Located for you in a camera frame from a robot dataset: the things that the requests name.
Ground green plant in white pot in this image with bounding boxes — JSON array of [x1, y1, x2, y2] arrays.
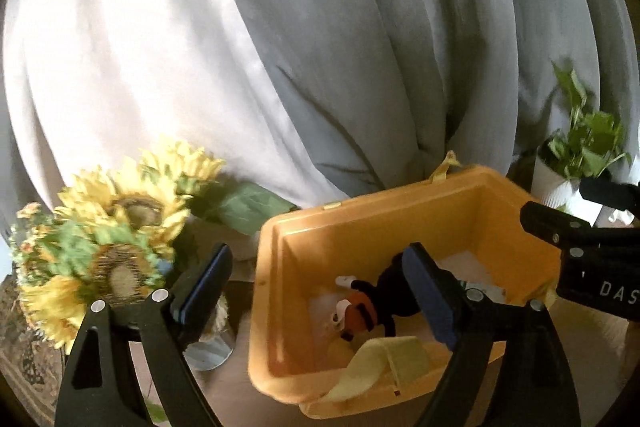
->
[[530, 59, 633, 212]]

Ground burlap wrapped glass vase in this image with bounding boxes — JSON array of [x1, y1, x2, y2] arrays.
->
[[185, 294, 236, 372]]

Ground yellow cloth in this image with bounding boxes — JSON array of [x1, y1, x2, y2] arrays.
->
[[320, 336, 433, 403]]

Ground white soft cloth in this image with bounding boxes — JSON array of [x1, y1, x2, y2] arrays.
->
[[437, 252, 507, 304]]

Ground yellow plastic bin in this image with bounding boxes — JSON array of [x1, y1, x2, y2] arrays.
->
[[248, 151, 563, 420]]

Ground white curtain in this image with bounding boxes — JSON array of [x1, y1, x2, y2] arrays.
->
[[0, 0, 416, 228]]

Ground patterned rug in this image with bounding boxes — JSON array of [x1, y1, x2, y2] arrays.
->
[[0, 277, 66, 413]]

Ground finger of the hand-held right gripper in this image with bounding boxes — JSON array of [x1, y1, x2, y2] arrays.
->
[[580, 177, 640, 212], [520, 201, 601, 253]]

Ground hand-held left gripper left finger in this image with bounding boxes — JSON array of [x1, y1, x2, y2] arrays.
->
[[55, 243, 233, 427]]

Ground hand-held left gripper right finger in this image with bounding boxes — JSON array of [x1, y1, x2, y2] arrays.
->
[[400, 242, 581, 427]]

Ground black orange plush toy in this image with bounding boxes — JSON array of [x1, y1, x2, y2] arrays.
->
[[335, 252, 431, 343]]

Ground artificial sunflower bouquet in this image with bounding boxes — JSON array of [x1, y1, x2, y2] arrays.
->
[[10, 137, 301, 358]]

